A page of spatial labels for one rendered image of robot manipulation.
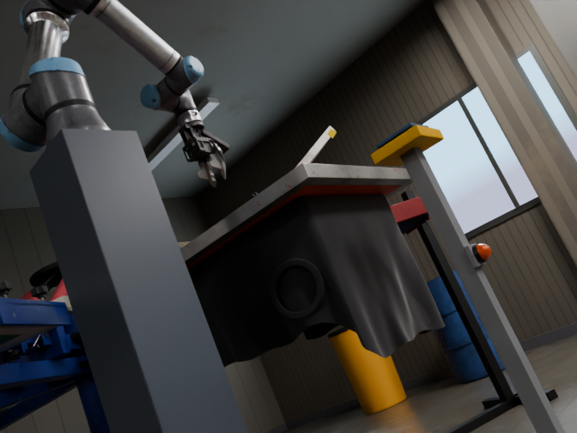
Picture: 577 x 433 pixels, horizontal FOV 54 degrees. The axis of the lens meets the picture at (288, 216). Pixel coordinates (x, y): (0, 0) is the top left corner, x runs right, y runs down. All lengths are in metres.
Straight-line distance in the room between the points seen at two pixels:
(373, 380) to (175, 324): 3.83
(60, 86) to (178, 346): 0.63
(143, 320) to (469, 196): 4.06
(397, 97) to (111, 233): 4.34
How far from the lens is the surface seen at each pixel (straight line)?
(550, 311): 4.88
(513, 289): 4.94
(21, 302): 1.62
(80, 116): 1.34
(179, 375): 1.14
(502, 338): 1.29
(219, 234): 1.47
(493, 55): 4.73
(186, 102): 1.93
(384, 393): 4.92
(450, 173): 5.02
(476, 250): 1.28
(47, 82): 1.40
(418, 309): 1.66
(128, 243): 1.18
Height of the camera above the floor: 0.58
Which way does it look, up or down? 14 degrees up
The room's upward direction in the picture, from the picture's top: 23 degrees counter-clockwise
